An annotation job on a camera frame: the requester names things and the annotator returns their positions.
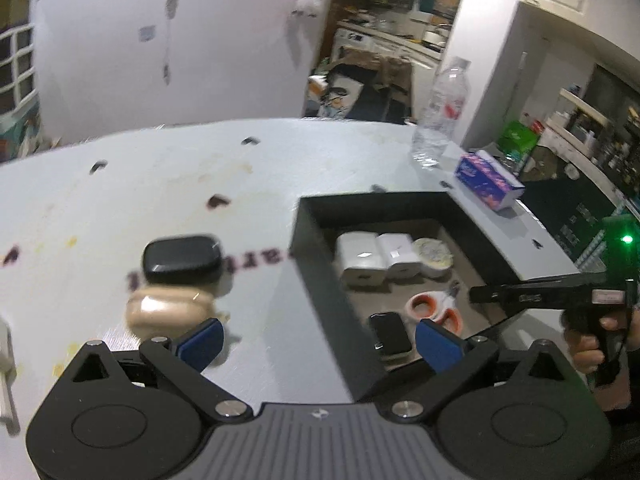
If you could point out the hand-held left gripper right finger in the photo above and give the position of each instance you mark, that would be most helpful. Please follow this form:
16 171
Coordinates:
437 346

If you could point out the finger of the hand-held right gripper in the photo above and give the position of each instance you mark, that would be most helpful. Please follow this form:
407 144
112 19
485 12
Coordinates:
525 290

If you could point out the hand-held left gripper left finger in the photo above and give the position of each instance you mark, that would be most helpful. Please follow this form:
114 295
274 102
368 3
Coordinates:
202 342

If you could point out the small black case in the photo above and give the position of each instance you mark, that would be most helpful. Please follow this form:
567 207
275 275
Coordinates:
390 332

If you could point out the beige earbud case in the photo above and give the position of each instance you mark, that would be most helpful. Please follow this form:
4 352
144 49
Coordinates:
165 307

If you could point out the white charger block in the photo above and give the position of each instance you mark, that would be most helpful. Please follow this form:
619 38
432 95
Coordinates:
400 255
357 260

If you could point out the black cardboard box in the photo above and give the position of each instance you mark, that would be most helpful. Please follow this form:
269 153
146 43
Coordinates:
320 240

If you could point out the person's right hand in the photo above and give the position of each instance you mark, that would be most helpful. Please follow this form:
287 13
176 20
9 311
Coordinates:
587 355

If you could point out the black earbud case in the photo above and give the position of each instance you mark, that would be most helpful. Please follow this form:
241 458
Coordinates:
180 257

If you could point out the round white tape roll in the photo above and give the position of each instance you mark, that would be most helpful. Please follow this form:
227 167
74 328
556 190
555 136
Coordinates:
432 257

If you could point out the purple floral tissue pack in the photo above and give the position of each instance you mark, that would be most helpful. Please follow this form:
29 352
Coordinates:
487 177

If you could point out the green package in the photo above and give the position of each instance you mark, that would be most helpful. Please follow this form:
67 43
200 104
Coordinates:
520 137

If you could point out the clear plastic water bottle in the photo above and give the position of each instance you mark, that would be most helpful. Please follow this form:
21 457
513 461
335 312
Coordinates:
442 110

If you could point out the chair with brown jacket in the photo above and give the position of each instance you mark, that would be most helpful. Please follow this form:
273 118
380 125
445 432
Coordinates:
360 90

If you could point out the patterned storage box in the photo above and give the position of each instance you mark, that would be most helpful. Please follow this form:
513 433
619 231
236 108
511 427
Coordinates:
20 130

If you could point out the white kitchen counter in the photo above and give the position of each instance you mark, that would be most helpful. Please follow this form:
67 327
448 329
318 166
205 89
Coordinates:
390 42

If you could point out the white hanging plush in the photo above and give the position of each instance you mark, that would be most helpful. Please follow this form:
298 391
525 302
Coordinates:
306 5

